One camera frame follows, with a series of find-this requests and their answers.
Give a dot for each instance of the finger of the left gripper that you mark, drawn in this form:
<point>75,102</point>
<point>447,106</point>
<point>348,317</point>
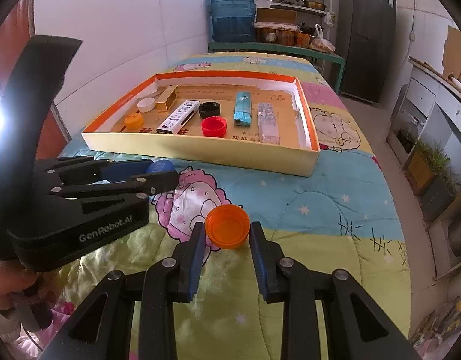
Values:
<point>150,184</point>
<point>119,171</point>

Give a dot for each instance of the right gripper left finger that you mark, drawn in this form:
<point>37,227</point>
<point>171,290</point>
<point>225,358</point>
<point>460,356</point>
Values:
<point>189,256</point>

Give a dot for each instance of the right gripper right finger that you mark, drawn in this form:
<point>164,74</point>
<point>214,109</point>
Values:
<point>265,257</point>

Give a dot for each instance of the blue plastic cap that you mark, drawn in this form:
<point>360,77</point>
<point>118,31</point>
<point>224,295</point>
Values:
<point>159,166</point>

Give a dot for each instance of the translucent orange cap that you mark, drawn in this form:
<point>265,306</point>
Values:
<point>227,226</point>

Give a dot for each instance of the orange lid with red text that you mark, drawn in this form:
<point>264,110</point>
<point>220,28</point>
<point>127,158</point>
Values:
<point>133,121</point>

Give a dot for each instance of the white cartoon printed box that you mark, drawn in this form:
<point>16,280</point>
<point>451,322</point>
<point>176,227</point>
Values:
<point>175,122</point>

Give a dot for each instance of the white plastic cap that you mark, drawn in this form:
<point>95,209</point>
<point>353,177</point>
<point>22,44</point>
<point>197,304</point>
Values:
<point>146,104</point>

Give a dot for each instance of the gold rectangular box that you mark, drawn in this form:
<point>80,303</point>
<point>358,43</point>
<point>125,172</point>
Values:
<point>165,101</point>

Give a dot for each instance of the red plastic cap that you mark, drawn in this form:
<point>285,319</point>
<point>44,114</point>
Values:
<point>214,126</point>

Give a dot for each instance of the black plastic cap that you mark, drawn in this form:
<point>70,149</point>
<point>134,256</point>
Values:
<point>209,109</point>

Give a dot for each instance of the teal patterned tube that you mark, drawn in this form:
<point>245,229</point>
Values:
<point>242,115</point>

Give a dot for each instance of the clear glitter plastic bottle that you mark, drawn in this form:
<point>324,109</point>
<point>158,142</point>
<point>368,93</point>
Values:
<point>267,124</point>

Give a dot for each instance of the person's hand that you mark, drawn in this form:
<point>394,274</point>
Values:
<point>15,278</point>

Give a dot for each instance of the large orange-rimmed cardboard tray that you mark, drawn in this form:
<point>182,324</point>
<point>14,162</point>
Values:
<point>255,120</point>

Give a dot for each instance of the potted green plant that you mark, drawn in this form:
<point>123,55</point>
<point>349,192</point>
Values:
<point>427,164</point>

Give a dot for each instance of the blue water jug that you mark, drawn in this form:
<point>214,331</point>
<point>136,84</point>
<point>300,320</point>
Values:
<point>232,20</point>

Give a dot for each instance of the white plastic bag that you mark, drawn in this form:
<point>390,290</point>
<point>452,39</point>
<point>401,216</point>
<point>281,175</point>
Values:
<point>320,43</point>

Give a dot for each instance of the white kitchen counter cabinet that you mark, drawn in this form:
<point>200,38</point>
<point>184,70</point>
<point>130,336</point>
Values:
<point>429,109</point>

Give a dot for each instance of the metal kitchen shelf rack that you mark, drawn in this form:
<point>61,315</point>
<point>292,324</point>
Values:
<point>291,22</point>

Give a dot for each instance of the black refrigerator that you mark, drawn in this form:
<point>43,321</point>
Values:
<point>365,38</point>

